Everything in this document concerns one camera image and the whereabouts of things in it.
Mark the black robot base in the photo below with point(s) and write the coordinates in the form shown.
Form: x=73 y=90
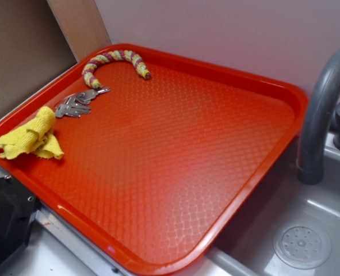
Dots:
x=18 y=206

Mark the yellow cloth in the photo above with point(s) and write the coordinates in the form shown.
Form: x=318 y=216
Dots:
x=34 y=137

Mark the red plastic tray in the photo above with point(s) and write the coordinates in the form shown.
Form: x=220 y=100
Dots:
x=158 y=168

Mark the silver key bunch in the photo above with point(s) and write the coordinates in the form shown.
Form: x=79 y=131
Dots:
x=78 y=104

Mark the wooden board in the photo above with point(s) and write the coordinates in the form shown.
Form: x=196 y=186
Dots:
x=82 y=26

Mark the grey toy sink basin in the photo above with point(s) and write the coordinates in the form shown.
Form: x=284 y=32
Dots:
x=245 y=247

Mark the round sink drain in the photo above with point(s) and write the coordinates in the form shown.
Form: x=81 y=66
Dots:
x=302 y=244

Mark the brown cardboard panel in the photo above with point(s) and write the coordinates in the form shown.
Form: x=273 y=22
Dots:
x=33 y=51

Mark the grey curved faucet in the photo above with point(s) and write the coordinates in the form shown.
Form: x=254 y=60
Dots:
x=322 y=113

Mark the multicolour braided rope toy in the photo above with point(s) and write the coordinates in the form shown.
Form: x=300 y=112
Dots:
x=109 y=57

